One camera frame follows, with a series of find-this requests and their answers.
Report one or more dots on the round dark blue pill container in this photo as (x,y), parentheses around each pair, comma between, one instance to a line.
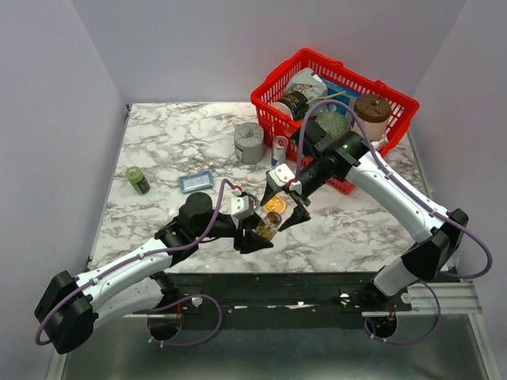
(253,199)

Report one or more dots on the blue box in basket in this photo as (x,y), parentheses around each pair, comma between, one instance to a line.
(340,93)

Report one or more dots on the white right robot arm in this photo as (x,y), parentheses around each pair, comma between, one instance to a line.
(435,230)

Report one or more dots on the rectangular light blue pill box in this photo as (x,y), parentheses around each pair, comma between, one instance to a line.
(195,182)

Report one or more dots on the brown lidded paper cup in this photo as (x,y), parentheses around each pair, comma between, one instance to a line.
(374,111)

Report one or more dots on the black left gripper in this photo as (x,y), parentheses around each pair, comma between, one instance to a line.
(251,241)

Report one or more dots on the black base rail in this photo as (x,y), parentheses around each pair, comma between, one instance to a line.
(248,301)

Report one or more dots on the green lidded dark jar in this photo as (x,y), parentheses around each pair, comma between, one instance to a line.
(137,179)

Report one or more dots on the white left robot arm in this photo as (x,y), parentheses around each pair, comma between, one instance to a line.
(72,306)

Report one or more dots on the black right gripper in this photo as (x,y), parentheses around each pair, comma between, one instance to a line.
(299,214)

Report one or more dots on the cream round bottle with pump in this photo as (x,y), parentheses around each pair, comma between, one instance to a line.
(379,144)

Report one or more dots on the black cup with white rim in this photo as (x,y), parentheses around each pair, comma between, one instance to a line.
(293,104)

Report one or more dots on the amber pill bottle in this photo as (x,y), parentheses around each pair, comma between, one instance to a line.
(266,230)

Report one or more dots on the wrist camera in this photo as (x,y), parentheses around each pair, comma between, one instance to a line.
(241,208)
(285,174)

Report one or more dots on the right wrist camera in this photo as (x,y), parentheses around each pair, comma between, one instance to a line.
(285,174)

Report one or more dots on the grey wrapped toilet paper roll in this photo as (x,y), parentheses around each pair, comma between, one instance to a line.
(249,142)

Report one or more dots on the green speckled ball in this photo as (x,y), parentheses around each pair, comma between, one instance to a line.
(333,123)

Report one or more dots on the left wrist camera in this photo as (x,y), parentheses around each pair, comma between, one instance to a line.
(241,208)

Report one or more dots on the grey patterned snack bag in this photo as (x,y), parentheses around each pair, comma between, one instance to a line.
(309,83)

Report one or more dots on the round yellow pill container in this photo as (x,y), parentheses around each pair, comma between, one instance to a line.
(276,204)

